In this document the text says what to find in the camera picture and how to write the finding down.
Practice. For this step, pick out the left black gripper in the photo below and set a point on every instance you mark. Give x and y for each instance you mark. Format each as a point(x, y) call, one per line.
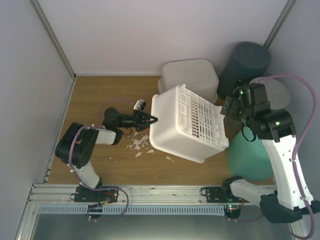
point(139, 119)

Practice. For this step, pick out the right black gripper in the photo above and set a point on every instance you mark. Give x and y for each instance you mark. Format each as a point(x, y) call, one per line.
point(226, 105)

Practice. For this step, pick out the white rectangular tub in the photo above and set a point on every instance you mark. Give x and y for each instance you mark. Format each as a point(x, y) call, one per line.
point(188, 126)

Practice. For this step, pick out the translucent white wash basin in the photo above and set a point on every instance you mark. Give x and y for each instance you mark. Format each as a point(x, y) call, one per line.
point(198, 75)

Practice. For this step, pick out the dark grey round bin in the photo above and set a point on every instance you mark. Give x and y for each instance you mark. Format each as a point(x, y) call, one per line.
point(247, 61)

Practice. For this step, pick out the silver wire mesh bin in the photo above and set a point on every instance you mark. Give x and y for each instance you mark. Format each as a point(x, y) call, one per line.
point(277, 94)

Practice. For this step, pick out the green plastic bin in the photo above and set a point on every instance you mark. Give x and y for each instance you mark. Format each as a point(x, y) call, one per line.
point(247, 159)

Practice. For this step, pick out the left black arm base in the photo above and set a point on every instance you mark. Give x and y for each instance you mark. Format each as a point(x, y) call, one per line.
point(85, 195)

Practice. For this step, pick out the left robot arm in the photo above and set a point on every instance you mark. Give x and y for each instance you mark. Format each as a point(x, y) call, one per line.
point(76, 147)

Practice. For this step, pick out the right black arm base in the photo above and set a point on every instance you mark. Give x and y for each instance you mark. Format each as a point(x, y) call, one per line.
point(214, 194)

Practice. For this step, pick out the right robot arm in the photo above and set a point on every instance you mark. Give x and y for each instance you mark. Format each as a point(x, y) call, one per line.
point(275, 128)

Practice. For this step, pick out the white debris pile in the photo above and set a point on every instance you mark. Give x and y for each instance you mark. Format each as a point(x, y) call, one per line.
point(140, 144)

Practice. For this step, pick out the left aluminium frame post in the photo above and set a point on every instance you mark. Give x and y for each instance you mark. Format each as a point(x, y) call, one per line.
point(47, 26)

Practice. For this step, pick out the aluminium frame post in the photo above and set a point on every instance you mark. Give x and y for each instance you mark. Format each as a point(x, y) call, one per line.
point(280, 21)
point(47, 26)

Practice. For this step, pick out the right aluminium frame post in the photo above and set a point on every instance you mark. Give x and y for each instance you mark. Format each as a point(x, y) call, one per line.
point(280, 21)

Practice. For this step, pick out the aluminium front rail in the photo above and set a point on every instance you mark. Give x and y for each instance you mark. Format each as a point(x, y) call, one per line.
point(137, 194)

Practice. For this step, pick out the grey slotted cable duct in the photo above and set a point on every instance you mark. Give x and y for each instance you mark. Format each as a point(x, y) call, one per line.
point(197, 210)

